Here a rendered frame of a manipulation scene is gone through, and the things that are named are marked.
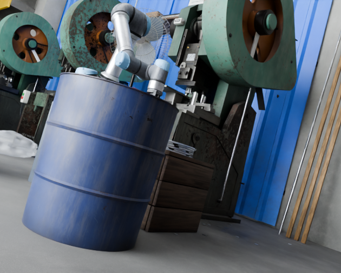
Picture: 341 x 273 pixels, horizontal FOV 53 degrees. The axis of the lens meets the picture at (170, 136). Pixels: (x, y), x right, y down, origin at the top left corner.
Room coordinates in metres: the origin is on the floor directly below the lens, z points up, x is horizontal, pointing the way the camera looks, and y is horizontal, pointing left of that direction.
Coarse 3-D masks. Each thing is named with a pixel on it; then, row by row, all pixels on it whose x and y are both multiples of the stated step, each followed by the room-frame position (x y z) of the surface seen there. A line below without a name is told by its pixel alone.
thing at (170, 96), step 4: (164, 88) 2.28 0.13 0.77; (168, 88) 2.25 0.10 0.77; (172, 88) 2.25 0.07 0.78; (168, 92) 2.36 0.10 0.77; (172, 92) 2.33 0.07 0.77; (176, 92) 2.29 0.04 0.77; (180, 92) 2.32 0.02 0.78; (168, 96) 2.36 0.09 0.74; (172, 96) 2.33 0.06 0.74; (176, 96) 2.33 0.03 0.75; (180, 96) 2.35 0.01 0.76; (184, 96) 2.37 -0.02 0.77; (188, 96) 2.38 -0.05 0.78; (168, 100) 2.35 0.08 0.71; (172, 100) 2.32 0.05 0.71; (176, 100) 2.33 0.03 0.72; (180, 100) 2.36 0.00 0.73; (172, 104) 2.32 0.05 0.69
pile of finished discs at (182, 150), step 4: (168, 144) 1.58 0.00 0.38; (172, 144) 1.59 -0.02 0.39; (168, 148) 1.67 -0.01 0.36; (172, 148) 1.62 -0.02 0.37; (176, 148) 1.59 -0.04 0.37; (180, 148) 1.60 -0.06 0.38; (184, 148) 1.61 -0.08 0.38; (188, 148) 1.63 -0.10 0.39; (176, 152) 1.59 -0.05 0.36; (180, 152) 1.60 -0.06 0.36; (184, 152) 1.61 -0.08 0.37; (188, 152) 1.73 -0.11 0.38; (192, 152) 1.67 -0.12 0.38; (188, 156) 1.65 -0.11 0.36; (192, 156) 1.69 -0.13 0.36
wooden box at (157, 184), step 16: (176, 160) 1.50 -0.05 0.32; (192, 160) 1.60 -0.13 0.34; (160, 176) 1.46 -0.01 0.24; (176, 176) 1.52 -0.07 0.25; (192, 176) 1.62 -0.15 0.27; (208, 176) 1.74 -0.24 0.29; (160, 192) 1.46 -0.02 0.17; (176, 192) 1.55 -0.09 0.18; (192, 192) 1.65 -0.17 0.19; (160, 208) 1.48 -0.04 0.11; (176, 208) 1.84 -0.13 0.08; (192, 208) 1.68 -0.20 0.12; (144, 224) 1.47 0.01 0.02; (160, 224) 1.51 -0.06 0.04; (176, 224) 1.61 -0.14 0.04; (192, 224) 1.71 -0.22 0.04
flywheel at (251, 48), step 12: (252, 0) 2.19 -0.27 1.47; (264, 0) 2.23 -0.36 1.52; (276, 0) 2.30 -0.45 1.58; (252, 12) 2.14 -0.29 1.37; (264, 12) 2.08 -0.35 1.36; (276, 12) 2.35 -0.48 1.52; (252, 24) 2.13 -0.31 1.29; (264, 24) 2.08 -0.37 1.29; (276, 24) 2.14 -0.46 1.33; (252, 36) 2.21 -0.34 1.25; (264, 36) 2.31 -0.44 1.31; (276, 36) 2.40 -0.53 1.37; (252, 48) 2.15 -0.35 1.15; (264, 48) 2.34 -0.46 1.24; (276, 48) 2.39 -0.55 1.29; (264, 60) 2.36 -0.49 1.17
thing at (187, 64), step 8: (192, 48) 2.42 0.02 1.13; (184, 56) 2.46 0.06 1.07; (192, 56) 2.41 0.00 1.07; (184, 64) 2.43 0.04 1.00; (192, 64) 2.39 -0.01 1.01; (184, 72) 2.37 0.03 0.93; (192, 72) 2.38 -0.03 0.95; (200, 72) 2.41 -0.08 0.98; (184, 80) 2.42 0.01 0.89; (192, 80) 2.37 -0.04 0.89; (200, 80) 2.42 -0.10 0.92
